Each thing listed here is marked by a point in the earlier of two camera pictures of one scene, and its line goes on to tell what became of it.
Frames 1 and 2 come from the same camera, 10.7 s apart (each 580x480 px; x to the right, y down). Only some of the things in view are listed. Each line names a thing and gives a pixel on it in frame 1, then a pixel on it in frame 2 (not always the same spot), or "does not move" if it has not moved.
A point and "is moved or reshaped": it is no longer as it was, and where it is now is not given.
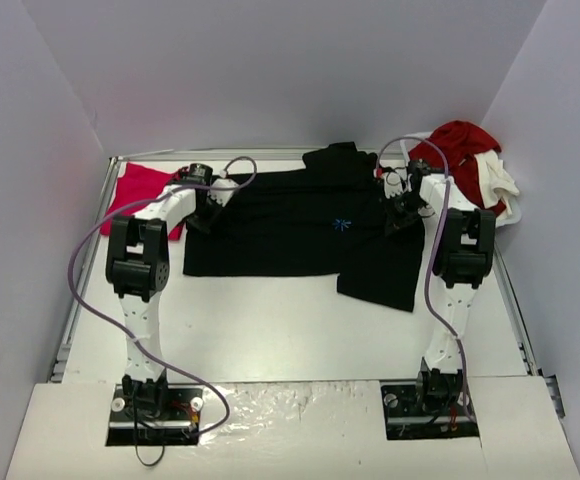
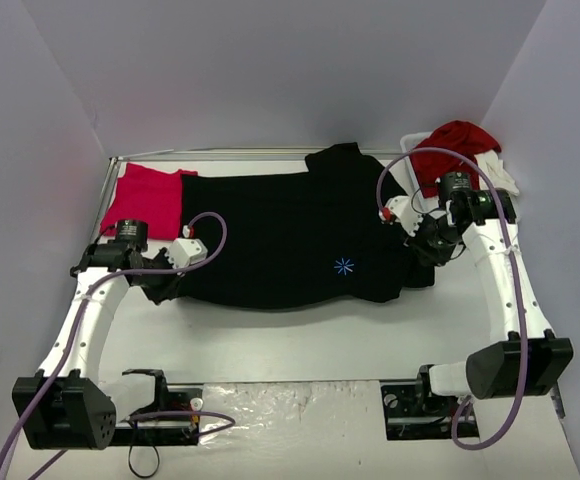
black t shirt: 329,218 is moved or reshaped
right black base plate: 406,419 does not move
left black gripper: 205,214 to 155,279
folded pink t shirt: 139,183 does not move
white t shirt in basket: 496,180 does not move
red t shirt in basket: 466,140 does not move
